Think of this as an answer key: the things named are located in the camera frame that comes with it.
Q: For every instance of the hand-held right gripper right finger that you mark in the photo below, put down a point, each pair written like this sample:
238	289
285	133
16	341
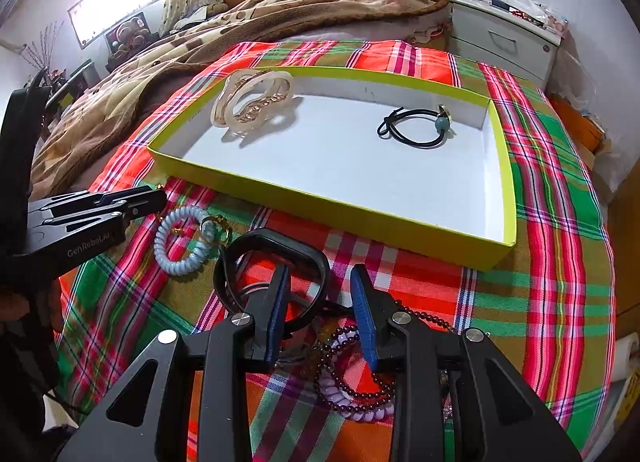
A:
362	312

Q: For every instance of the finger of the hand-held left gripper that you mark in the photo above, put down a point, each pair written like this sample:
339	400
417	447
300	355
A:
147	203
107	198

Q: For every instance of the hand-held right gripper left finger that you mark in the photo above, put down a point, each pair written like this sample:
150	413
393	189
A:
280	312

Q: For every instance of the black oval hair clip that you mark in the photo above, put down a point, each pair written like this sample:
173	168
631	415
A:
300	247

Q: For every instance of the gold ornate hair clip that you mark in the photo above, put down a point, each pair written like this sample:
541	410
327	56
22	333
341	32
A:
220	230

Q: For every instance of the yellow-green shallow box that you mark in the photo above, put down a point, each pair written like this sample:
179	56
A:
325	156

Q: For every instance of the person's left hand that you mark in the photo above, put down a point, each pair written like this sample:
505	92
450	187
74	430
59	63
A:
27	307

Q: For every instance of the dried branch decoration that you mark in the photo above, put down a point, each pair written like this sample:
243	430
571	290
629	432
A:
45	49

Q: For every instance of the brown plush toy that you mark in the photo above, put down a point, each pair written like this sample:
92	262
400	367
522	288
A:
129	34

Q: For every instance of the beige hair claw clip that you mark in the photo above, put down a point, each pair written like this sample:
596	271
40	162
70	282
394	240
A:
280	81

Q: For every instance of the brown patterned blanket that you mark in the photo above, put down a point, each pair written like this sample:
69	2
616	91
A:
225	26

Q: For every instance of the plaid cloth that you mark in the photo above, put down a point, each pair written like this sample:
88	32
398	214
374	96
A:
550	192

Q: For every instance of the orange box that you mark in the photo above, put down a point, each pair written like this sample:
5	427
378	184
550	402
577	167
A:
580	121

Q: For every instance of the white nightstand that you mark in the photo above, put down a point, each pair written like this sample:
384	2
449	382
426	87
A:
500	36

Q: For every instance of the nightstand clutter pile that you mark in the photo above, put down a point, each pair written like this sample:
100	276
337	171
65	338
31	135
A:
530	4

